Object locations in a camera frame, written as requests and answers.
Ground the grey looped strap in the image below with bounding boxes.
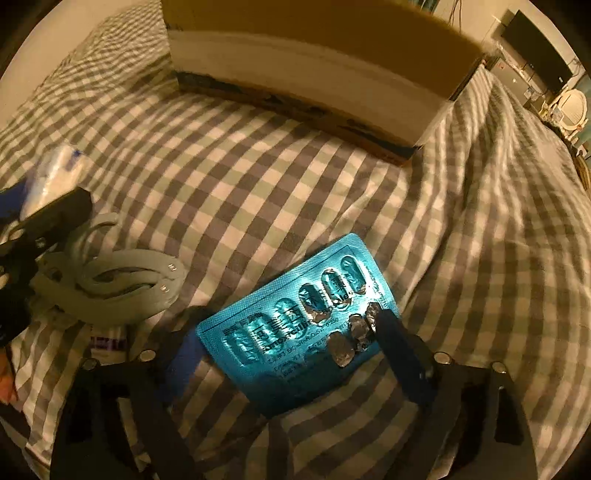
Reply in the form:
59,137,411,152
32,210,188,321

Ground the teal pill blister pack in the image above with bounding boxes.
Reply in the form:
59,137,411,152
196,233,402,407

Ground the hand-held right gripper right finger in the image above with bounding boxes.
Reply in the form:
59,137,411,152
367,302,541,480

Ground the clear plastic bag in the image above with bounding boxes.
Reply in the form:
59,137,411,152
21,142,95,217

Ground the white box with purple label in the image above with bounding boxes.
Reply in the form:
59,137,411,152
85,323,132,367

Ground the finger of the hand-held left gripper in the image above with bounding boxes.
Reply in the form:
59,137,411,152
0,231,44,344
18,187,93,245

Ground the cardboard box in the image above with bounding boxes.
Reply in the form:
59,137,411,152
161,0,490,167

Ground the white round mirror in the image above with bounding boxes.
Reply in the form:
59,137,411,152
547,88,589,141

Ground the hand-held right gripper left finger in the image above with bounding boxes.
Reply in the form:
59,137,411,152
48,305,218,480

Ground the grey white checkered blanket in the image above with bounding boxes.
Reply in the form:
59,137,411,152
0,9,591,480

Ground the black television screen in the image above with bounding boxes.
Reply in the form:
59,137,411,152
499,9,577,93

